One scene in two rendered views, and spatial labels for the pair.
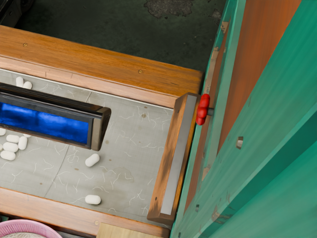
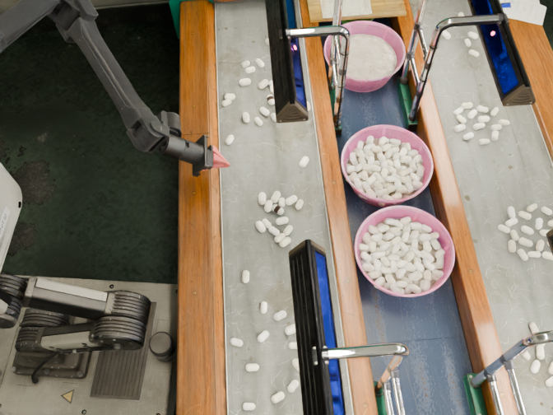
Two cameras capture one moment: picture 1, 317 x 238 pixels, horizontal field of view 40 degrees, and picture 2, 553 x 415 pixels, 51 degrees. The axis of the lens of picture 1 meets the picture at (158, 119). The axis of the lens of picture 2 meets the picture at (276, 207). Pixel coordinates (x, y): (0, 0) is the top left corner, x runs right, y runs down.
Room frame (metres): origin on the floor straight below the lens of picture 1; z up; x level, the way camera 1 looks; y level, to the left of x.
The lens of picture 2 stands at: (0.52, 1.55, 2.18)
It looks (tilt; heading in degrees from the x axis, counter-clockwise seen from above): 61 degrees down; 261
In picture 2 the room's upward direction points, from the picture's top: 3 degrees counter-clockwise
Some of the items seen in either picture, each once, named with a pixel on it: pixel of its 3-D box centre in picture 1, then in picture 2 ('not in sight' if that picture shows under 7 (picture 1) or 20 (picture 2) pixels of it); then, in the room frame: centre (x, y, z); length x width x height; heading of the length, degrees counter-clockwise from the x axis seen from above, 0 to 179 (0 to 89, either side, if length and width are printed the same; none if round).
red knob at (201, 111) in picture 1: (204, 111); not in sight; (0.24, -0.06, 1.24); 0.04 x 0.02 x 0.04; 173
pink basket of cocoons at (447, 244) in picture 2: not in sight; (401, 256); (0.09, 0.98, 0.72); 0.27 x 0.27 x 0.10
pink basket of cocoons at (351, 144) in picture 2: not in sight; (384, 170); (0.06, 0.70, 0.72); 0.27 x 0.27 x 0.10
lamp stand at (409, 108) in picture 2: not in sight; (445, 57); (-0.17, 0.46, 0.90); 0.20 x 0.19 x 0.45; 83
